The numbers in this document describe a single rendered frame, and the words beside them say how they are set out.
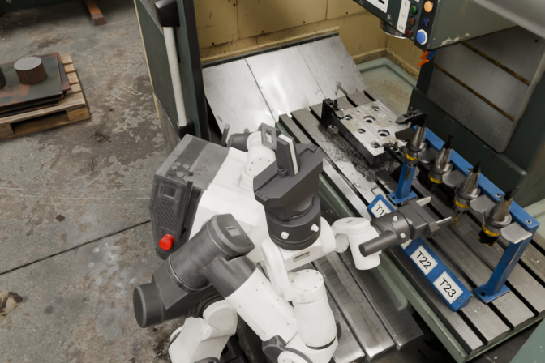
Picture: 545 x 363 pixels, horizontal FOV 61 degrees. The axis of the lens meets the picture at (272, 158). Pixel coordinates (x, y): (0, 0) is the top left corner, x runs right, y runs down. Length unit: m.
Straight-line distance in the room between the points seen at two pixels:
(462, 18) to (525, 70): 0.66
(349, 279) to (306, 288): 0.86
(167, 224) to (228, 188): 0.18
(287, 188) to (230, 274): 0.34
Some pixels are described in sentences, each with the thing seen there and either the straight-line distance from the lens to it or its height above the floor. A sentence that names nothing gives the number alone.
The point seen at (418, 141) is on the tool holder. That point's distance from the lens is 1.48.
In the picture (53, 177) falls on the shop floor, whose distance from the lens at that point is 3.40.
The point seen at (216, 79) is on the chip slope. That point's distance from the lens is 2.50.
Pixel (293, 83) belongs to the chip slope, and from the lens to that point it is 2.56.
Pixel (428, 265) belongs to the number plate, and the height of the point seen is 0.94.
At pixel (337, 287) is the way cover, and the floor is 0.74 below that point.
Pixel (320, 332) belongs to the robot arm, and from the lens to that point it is 0.91.
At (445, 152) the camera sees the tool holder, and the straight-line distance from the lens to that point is 1.41.
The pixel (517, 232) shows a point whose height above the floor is 1.22.
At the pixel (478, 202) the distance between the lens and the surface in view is 1.39.
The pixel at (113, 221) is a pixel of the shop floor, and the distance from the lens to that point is 2.97.
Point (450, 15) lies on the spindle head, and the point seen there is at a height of 1.66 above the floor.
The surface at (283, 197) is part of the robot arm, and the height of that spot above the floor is 1.69.
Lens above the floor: 2.16
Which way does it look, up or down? 42 degrees down
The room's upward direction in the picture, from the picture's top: straight up
